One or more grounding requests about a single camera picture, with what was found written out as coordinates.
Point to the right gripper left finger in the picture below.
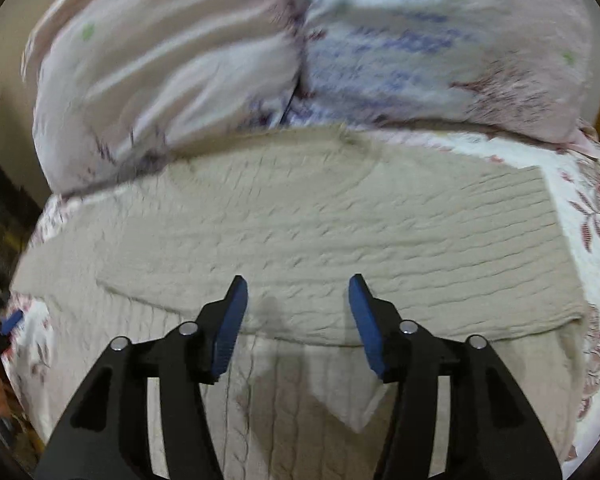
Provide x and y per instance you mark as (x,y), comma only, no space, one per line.
(103,432)

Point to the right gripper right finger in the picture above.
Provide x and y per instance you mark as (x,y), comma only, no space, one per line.
(494,431)

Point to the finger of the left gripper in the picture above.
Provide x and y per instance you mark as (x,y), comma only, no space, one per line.
(8,324)

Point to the floral bed sheet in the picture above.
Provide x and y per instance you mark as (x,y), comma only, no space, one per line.
(585,209)

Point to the pink floral pillow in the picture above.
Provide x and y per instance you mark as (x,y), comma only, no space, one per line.
(119,86)

